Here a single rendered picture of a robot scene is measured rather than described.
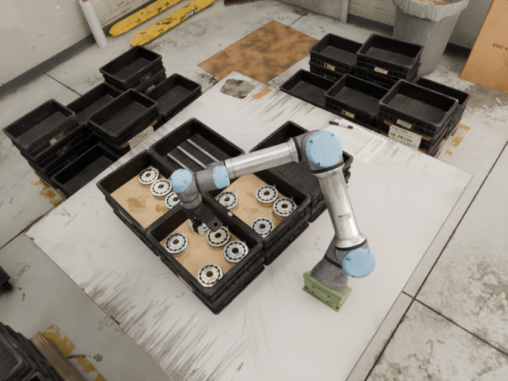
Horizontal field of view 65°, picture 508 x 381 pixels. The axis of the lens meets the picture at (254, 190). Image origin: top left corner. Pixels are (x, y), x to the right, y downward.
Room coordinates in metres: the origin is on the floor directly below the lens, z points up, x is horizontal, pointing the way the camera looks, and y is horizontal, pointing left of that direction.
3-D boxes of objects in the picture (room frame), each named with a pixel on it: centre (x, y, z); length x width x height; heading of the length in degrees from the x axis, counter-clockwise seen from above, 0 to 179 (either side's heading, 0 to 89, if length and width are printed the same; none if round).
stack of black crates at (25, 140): (2.17, 1.38, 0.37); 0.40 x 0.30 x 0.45; 135
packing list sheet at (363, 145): (1.52, -0.57, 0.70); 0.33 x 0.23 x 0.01; 45
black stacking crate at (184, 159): (1.37, 0.25, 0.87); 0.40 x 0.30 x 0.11; 40
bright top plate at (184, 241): (0.90, 0.36, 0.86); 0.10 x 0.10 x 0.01
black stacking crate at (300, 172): (1.25, -0.23, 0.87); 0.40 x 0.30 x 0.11; 40
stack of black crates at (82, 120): (2.45, 1.09, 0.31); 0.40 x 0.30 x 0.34; 135
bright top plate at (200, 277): (0.73, 0.22, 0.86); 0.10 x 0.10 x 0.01
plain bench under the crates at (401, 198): (1.18, 0.03, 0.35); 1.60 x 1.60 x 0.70; 45
